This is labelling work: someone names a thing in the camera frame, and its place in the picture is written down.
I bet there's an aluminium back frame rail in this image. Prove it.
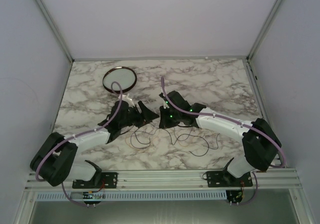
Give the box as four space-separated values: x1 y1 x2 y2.
74 55 247 62

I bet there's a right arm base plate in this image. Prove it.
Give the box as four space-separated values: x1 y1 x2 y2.
202 171 253 188

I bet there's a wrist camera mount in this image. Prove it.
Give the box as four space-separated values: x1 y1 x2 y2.
159 93 170 109
118 94 135 107

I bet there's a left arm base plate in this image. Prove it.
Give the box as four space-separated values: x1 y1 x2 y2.
72 172 118 189

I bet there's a left controller board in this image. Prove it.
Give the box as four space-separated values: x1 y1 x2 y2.
82 192 106 208

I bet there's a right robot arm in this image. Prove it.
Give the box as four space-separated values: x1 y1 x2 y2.
159 91 282 187

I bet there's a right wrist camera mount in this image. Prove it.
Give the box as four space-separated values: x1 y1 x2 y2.
159 93 170 109

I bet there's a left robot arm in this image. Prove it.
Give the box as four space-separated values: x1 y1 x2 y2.
29 101 159 188

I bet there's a front aluminium rail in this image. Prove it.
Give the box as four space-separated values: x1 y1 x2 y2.
23 168 303 191

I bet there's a right aluminium frame rail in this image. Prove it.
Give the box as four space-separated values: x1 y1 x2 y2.
243 58 288 169

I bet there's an aluminium frame post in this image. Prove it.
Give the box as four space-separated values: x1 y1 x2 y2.
246 0 285 63
34 0 74 64

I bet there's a black wire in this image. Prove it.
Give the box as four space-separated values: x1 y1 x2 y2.
131 124 218 157

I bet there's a left aluminium frame post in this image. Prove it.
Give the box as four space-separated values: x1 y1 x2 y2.
34 0 74 64

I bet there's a round brown-rimmed white dish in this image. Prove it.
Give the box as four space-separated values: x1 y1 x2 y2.
102 66 138 93

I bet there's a controller board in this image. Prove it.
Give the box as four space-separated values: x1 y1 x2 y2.
82 192 106 208
226 187 246 206

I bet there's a right controller board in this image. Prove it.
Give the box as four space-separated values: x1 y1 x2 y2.
226 187 246 206

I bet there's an aluminium frame rail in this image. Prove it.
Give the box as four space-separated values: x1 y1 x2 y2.
243 58 288 169
74 55 247 62

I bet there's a right aluminium frame post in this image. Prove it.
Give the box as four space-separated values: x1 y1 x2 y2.
246 0 285 63

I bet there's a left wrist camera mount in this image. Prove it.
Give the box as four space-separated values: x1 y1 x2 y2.
118 94 135 107

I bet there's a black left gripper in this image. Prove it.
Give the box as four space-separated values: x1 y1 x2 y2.
119 101 160 129

